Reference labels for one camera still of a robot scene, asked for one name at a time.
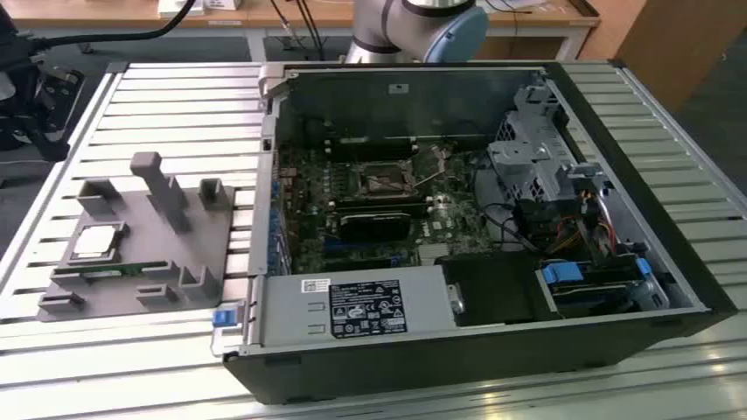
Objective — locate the silver CPU green edge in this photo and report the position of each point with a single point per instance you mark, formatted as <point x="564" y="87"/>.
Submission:
<point x="97" y="240"/>

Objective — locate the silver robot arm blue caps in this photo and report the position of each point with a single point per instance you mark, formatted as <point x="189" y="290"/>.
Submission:
<point x="380" y="26"/>

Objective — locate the black RAM slot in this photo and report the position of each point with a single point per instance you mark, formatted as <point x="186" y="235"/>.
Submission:
<point x="380" y="202"/>
<point x="374" y="141"/>
<point x="380" y="211"/>

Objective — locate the CPU socket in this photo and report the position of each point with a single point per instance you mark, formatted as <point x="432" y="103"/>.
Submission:
<point x="386" y="181"/>

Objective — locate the white box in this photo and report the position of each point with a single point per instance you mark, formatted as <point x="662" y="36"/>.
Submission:
<point x="183" y="6"/>

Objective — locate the grey parts rack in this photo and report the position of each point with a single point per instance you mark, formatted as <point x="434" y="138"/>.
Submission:
<point x="141" y="245"/>

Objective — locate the green RAM stick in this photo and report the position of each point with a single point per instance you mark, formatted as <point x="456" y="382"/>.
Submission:
<point x="134" y="268"/>

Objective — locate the wooden desk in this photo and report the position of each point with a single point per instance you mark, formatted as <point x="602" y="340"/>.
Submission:
<point x="263" y="19"/>

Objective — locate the blue case latch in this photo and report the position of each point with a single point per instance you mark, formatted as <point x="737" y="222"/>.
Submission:
<point x="229" y="318"/>

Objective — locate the grey power supply with label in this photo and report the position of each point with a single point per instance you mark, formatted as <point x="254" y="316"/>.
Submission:
<point x="293" y="306"/>

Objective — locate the black heatsink block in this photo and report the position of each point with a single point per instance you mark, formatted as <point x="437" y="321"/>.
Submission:
<point x="374" y="227"/>

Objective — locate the thin metal locking lever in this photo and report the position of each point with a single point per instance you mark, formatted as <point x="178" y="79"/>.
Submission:
<point x="433" y="177"/>

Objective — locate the green motherboard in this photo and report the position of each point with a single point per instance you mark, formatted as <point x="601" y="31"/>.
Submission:
<point x="450" y="227"/>

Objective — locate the metal disk bay cage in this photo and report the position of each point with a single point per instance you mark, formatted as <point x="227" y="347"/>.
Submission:
<point x="526" y="166"/>

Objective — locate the black plastic shroud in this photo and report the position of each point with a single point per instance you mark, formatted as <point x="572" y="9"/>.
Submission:
<point x="497" y="284"/>

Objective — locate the black open PC case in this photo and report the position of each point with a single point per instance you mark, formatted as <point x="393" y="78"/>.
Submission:
<point x="468" y="367"/>

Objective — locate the hard disk in blue carrier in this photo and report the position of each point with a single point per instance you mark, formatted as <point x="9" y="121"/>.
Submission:
<point x="561" y="273"/>

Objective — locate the blue plastic clip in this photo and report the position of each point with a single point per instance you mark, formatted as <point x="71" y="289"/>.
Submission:
<point x="644" y="269"/>

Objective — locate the wooden cabinet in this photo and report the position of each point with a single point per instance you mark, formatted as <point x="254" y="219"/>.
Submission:
<point x="689" y="44"/>

